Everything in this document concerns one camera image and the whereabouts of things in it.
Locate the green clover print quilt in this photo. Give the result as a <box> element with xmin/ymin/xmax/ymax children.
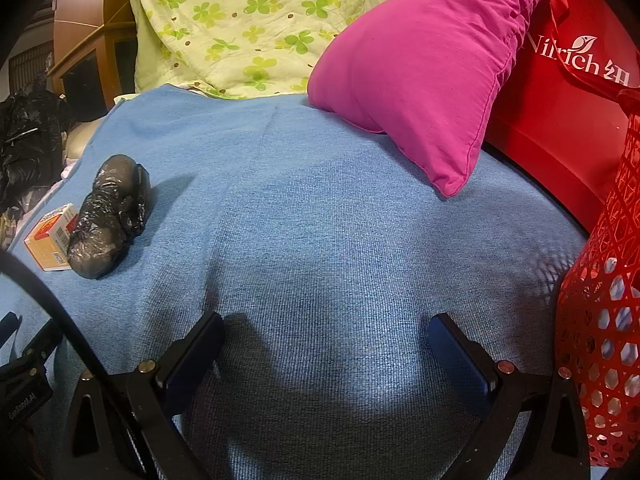
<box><xmin>130</xmin><ymin>0</ymin><xmax>546</xmax><ymax>101</ymax></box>

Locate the red plastic mesh basket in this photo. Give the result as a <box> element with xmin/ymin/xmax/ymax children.
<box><xmin>555</xmin><ymin>87</ymin><xmax>640</xmax><ymax>468</ymax></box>

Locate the black plastic garbage bag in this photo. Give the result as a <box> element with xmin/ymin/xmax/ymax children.
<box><xmin>0</xmin><ymin>87</ymin><xmax>68</xmax><ymax>211</ymax></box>

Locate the red printed tote bag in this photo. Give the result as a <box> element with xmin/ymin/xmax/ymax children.
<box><xmin>482</xmin><ymin>0</ymin><xmax>640</xmax><ymax>241</ymax></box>

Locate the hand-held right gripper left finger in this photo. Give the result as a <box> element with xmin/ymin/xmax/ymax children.
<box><xmin>62</xmin><ymin>311</ymin><xmax>226</xmax><ymax>480</ymax></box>

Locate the crumpled black plastic wad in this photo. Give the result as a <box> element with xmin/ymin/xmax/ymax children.
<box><xmin>66</xmin><ymin>154</ymin><xmax>151</xmax><ymax>280</ymax></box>

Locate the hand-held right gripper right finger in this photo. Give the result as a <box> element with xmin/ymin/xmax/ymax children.
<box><xmin>427</xmin><ymin>312</ymin><xmax>593</xmax><ymax>480</ymax></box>

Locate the small orange white box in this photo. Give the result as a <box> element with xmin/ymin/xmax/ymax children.
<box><xmin>24</xmin><ymin>203</ymin><xmax>81</xmax><ymax>272</ymax></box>

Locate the black cable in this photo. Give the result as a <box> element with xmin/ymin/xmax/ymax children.
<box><xmin>0</xmin><ymin>250</ymin><xmax>166</xmax><ymax>480</ymax></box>

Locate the brown wooden cabinet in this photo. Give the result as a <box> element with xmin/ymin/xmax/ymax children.
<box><xmin>47</xmin><ymin>0</ymin><xmax>138</xmax><ymax>123</ymax></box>

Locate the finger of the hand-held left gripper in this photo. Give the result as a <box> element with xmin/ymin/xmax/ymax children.
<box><xmin>22</xmin><ymin>317</ymin><xmax>63</xmax><ymax>361</ymax></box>
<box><xmin>0</xmin><ymin>311</ymin><xmax>23</xmax><ymax>343</ymax></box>

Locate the magenta pillow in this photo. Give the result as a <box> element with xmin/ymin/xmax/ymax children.
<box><xmin>307</xmin><ymin>0</ymin><xmax>556</xmax><ymax>198</ymax></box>

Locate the blue blanket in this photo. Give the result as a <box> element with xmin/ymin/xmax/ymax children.
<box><xmin>0</xmin><ymin>82</ymin><xmax>591</xmax><ymax>480</ymax></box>

